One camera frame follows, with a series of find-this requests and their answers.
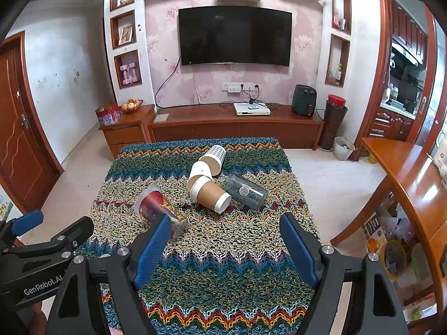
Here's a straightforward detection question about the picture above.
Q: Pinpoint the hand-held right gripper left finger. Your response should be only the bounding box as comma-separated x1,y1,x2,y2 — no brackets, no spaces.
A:
44,212,172,335

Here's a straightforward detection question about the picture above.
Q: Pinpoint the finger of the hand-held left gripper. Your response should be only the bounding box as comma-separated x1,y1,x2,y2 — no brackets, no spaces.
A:
0,210,44,248
45,216,95,258

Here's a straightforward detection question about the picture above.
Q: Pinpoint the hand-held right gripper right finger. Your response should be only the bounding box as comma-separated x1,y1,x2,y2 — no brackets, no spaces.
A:
279,212,409,335

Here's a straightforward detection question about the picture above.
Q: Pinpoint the red printed plastic cup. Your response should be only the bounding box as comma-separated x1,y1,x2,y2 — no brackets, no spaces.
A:
134,186,189,240

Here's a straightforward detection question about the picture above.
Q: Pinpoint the brown sleeved paper cup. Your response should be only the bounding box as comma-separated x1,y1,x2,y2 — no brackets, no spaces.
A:
187,174,232,214

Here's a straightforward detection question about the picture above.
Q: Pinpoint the clear dark plastic cup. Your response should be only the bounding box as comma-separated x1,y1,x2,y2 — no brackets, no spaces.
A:
223,172,269,212

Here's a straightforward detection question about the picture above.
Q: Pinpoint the plain white paper cup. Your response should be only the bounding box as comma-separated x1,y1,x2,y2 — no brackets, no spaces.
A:
189,162,213,184

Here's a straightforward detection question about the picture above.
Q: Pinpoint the checked paper cup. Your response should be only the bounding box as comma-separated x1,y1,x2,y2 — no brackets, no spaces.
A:
198,145,227,177

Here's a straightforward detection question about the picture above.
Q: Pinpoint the multicolour knitted table cloth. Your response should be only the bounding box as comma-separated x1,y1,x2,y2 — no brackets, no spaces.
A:
75,138,320,335

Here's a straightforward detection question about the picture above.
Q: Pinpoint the printed paper bag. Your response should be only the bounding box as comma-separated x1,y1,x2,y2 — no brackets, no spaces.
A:
361,211,388,252

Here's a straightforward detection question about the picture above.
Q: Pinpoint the brown wooden door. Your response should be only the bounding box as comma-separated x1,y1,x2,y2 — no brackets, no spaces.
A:
0,31,65,213

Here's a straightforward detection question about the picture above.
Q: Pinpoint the yellow plastic bowl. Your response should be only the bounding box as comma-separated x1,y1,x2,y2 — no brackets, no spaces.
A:
379,240,408,280

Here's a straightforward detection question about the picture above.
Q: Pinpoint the wooden drawer cabinet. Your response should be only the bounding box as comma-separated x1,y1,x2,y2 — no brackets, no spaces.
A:
99,105,156,159

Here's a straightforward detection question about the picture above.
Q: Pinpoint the white plastic bucket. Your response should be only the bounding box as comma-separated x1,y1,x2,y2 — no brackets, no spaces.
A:
332,137,356,161

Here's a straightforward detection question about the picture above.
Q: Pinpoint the pink gift box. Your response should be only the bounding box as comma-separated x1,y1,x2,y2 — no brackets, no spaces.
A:
96,104,122,126

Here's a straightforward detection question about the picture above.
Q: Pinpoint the wooden dining table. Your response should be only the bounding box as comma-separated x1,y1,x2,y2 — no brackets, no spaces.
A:
330,137,447,335

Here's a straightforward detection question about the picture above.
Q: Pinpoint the wicker fruit bowl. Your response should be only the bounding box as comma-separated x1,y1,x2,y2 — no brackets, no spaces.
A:
120,99,144,114

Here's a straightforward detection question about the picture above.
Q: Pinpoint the long wooden television cabinet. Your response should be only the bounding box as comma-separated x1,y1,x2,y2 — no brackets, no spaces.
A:
147,104,325,150

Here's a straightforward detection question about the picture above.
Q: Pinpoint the white set-top box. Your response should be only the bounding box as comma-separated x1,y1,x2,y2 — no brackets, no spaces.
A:
233,102,271,116

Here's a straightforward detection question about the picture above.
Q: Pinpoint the dark green air fryer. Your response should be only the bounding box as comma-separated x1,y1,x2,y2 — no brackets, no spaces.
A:
291,84,317,116

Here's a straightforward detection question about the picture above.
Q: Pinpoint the framed photo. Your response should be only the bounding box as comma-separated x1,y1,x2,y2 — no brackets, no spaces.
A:
119,24,134,45

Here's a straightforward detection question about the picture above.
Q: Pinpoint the black flat screen television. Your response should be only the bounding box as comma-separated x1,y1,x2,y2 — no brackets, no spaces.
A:
178,6,293,67

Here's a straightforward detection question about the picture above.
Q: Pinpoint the black television cable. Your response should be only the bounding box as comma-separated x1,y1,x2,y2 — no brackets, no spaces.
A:
155,56,182,109

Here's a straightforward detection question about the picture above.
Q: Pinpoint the white wall socket strip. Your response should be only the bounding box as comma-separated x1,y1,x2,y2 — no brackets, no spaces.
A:
222,82,254,95

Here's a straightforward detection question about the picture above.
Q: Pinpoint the wooden kitchen door frame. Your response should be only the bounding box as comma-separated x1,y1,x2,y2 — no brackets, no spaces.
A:
363,0,439,154

